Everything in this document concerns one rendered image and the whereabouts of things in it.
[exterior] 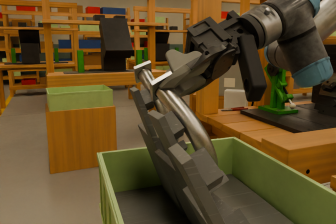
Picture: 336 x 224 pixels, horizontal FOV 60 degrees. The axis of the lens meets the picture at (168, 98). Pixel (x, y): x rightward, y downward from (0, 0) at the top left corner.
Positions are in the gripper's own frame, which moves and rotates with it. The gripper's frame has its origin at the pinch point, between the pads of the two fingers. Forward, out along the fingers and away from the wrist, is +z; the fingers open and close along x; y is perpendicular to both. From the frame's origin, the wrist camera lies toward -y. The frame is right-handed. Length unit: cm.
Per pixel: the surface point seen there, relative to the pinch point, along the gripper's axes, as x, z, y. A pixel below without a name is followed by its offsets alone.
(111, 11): -513, -194, 526
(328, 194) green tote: -16.3, -18.1, -28.5
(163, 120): 3.4, 4.6, -5.0
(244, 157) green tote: -39.2, -19.1, -11.3
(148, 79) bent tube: -11.3, -2.1, 10.5
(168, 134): 1.8, 4.7, -6.6
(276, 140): -56, -40, -12
